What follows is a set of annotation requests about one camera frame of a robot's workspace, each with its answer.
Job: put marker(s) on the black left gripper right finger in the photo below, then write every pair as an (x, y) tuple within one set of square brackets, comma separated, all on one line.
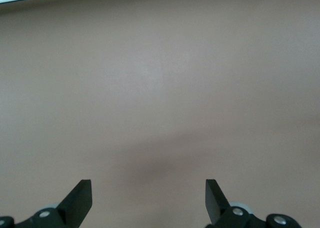
[(217, 208)]

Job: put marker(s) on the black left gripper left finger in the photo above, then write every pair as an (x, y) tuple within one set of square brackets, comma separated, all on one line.
[(75, 205)]

